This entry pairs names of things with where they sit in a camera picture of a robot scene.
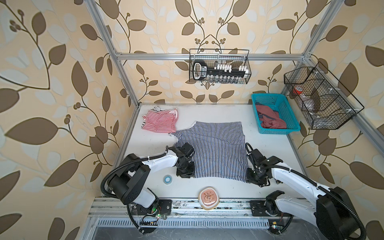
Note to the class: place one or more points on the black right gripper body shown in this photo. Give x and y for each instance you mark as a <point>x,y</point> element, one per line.
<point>253,176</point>

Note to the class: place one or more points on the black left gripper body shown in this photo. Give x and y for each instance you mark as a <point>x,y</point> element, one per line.
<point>187,169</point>

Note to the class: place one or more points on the blue white striped tank top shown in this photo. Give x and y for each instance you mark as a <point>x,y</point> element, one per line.
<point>219,149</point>

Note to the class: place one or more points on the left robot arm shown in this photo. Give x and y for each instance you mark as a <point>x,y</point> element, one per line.
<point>127,181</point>

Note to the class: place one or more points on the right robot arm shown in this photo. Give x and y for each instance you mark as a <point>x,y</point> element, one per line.
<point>329,209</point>

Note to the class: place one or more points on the red white striped tank top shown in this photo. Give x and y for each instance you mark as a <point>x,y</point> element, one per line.
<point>161,121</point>

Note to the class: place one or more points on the blue tape roll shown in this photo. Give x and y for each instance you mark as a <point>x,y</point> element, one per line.
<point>167,179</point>

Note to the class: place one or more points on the pink round dish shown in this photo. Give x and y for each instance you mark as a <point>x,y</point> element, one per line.
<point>208,198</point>

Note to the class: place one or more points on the pink red garment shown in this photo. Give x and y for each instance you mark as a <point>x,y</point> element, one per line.
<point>271,119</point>

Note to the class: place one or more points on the teal plastic laundry basket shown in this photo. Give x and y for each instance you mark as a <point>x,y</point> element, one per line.
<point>278,103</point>

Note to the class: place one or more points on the red capped plastic bottle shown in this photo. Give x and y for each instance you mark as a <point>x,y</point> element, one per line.
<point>299,92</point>

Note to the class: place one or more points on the black socket tool set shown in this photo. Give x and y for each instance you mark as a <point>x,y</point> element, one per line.
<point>213,71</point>

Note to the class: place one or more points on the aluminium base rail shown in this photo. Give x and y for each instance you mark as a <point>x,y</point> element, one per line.
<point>186,213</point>

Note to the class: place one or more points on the right wire basket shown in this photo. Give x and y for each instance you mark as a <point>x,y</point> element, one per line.
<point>332,103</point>

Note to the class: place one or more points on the wire basket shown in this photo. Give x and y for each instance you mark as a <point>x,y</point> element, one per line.
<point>224,56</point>
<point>332,103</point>

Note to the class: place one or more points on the back wire basket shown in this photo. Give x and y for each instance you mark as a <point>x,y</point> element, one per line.
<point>224,56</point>

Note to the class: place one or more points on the aluminium frame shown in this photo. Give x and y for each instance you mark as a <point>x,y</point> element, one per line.
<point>150,38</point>

